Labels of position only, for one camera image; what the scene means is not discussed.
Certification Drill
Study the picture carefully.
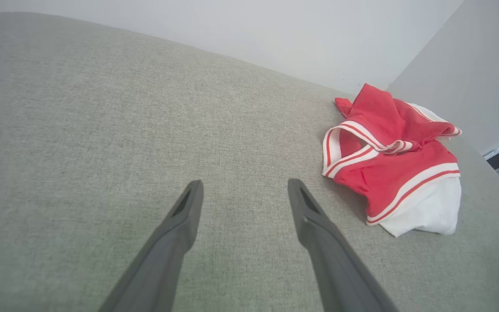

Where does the grey fabric sofa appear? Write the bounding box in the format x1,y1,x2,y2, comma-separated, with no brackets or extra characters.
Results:
0,12,499,312

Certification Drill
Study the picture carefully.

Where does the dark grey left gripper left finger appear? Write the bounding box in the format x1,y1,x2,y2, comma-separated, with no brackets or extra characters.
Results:
98,180,204,312

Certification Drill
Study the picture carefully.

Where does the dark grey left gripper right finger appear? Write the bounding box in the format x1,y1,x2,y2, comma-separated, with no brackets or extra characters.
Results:
288,179,399,312

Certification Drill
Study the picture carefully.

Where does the red white basketball jersey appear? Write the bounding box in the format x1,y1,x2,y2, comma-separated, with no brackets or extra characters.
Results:
322,83,463,238

